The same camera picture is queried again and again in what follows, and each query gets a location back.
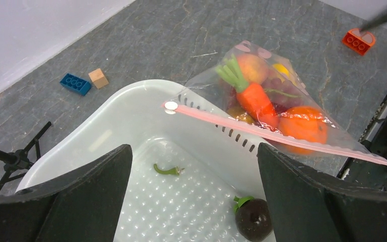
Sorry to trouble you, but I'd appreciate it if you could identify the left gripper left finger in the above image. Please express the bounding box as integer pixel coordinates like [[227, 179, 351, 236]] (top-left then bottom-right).
[[0, 144, 133, 241]]

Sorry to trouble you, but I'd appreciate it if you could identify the brown kiwi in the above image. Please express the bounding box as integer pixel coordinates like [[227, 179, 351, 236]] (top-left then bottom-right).
[[226, 106, 255, 125]]

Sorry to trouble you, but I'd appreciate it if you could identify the dark avocado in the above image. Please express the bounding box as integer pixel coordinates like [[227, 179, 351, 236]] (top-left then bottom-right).
[[233, 196, 273, 241]]

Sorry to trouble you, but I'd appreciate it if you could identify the white plastic basket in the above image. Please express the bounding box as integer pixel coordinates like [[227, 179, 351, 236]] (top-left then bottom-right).
[[18, 80, 265, 241]]

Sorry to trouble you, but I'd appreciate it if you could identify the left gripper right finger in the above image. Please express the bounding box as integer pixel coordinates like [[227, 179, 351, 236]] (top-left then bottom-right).
[[257, 143, 387, 241]]

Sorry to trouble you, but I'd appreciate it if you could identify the blue toy brick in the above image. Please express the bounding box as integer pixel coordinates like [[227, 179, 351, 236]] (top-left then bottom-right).
[[59, 73, 92, 96]]

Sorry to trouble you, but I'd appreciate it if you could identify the peach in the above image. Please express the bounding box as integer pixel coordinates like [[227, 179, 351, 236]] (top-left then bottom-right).
[[236, 53, 269, 84]]

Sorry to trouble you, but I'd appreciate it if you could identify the orange carrot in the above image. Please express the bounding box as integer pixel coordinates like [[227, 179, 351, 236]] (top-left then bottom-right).
[[215, 55, 279, 128]]

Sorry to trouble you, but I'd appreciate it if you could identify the orange tangerine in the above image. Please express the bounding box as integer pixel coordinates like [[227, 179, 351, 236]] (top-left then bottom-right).
[[278, 106, 328, 144]]

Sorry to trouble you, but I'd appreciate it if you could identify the small wooden cube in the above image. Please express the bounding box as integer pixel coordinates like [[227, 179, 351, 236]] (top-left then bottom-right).
[[88, 68, 109, 89]]

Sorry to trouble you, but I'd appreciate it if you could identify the green pepper stem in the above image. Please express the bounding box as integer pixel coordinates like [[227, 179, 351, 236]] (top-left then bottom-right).
[[153, 163, 184, 176]]

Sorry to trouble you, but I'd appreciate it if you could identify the clear zip top bag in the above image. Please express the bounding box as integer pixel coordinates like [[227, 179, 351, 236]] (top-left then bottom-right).
[[163, 40, 387, 166]]

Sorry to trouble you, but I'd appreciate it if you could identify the orange toy piece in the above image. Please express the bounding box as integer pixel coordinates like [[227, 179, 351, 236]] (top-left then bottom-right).
[[342, 28, 376, 56]]

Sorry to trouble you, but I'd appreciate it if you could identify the yellow pear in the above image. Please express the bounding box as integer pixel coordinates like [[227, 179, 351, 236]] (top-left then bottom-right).
[[269, 63, 295, 83]]

